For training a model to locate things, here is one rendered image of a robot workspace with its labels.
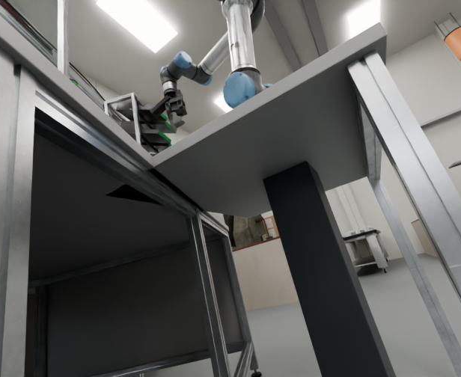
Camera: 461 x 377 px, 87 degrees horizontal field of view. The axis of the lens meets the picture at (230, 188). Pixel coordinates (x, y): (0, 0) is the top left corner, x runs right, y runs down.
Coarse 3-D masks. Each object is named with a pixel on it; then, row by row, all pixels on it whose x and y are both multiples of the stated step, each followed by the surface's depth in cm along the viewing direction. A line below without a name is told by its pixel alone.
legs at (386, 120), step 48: (384, 96) 38; (384, 144) 38; (288, 192) 78; (384, 192) 105; (432, 192) 33; (288, 240) 76; (336, 240) 69; (432, 240) 33; (336, 288) 67; (432, 288) 92; (336, 336) 65
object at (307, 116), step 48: (336, 48) 40; (384, 48) 39; (288, 96) 45; (336, 96) 49; (192, 144) 53; (240, 144) 58; (288, 144) 64; (336, 144) 71; (192, 192) 80; (240, 192) 92
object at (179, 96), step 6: (168, 90) 116; (174, 90) 117; (174, 96) 118; (180, 96) 114; (168, 102) 115; (174, 102) 115; (180, 102) 114; (174, 108) 114; (180, 108) 114; (180, 114) 118
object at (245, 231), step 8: (224, 216) 717; (232, 216) 724; (256, 216) 705; (232, 224) 708; (240, 224) 676; (248, 224) 657; (256, 224) 688; (232, 232) 694; (240, 232) 662; (248, 232) 646; (256, 232) 672; (264, 232) 707; (232, 240) 702; (240, 240) 659; (248, 240) 644; (256, 240) 656
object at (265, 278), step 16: (272, 240) 364; (240, 256) 387; (256, 256) 373; (272, 256) 360; (240, 272) 382; (256, 272) 369; (272, 272) 356; (288, 272) 344; (256, 288) 364; (272, 288) 352; (288, 288) 341; (256, 304) 360; (272, 304) 348
